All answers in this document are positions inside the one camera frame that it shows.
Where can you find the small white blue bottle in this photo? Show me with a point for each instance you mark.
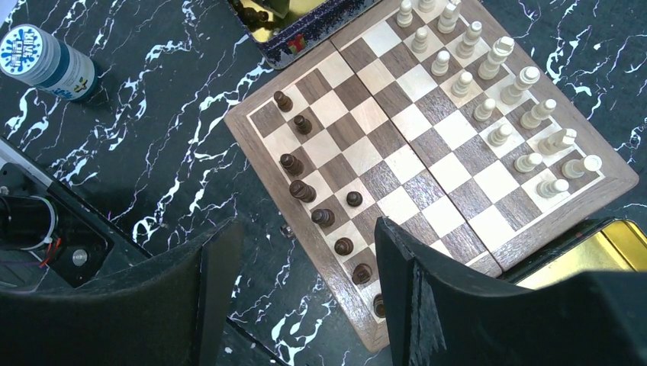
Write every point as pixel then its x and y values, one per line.
pixel 36 58

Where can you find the brown pawn chess piece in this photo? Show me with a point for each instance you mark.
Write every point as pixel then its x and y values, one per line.
pixel 284 103

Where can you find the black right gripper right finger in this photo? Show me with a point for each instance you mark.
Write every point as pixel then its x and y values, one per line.
pixel 441 312

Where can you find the wooden chess board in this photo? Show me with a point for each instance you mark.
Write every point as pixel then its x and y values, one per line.
pixel 423 108

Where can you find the white knight chess piece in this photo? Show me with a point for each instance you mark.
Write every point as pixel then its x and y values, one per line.
pixel 557 141

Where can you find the brown king chess piece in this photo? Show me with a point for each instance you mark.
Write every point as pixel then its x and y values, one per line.
pixel 361 274

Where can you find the gold tin box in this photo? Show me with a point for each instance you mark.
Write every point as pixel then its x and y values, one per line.
pixel 285 30

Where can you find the gold tin lid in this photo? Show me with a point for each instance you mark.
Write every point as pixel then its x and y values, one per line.
pixel 608 244

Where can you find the brown queen chess piece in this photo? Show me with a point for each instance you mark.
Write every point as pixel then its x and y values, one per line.
pixel 302 191

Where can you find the white corner pawn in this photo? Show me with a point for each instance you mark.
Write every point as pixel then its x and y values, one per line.
pixel 551 188

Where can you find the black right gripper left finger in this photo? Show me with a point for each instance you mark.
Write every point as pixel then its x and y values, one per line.
pixel 168 310

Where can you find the white pawn chess piece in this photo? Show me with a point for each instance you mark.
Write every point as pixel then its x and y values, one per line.
pixel 527 163

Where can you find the white rook chess piece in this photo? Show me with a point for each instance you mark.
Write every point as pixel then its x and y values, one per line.
pixel 576 168

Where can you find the brown bishop chess piece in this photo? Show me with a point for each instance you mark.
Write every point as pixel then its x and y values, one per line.
pixel 378 306

